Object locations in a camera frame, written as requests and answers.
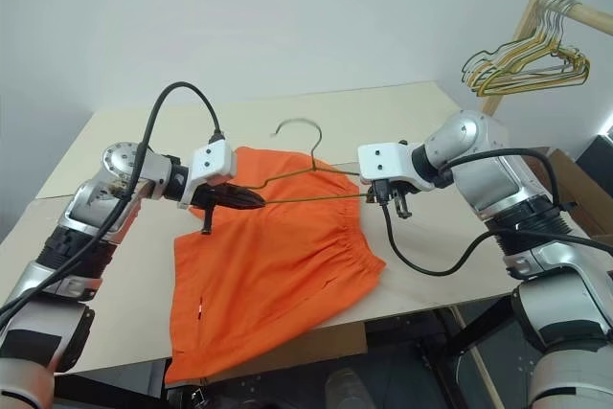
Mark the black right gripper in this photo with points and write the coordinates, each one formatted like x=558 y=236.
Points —
x=395 y=187

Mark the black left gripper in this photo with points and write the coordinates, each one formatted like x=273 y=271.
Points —
x=208 y=196

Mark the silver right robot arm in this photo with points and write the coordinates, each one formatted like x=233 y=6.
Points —
x=493 y=174

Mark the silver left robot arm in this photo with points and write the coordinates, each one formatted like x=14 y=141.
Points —
x=86 y=198

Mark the orange shorts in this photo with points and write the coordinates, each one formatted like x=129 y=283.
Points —
x=268 y=275

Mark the wooden stick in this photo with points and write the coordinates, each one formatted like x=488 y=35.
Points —
x=479 y=366

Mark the dark rounded shape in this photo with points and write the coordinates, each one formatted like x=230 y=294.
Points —
x=349 y=390

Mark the brown cardboard box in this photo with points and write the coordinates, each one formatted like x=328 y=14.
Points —
x=589 y=198

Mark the black box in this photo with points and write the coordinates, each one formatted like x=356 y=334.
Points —
x=596 y=152

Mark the wooden clothes rack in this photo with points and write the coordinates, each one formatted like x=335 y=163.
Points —
x=594 y=14

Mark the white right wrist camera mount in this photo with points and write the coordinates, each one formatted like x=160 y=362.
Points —
x=383 y=160

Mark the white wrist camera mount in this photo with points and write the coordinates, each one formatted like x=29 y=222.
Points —
x=211 y=160
x=383 y=160

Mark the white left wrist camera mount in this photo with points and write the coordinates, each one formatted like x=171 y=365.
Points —
x=211 y=160

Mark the black metal table frame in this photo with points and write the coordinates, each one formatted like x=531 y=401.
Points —
x=474 y=332

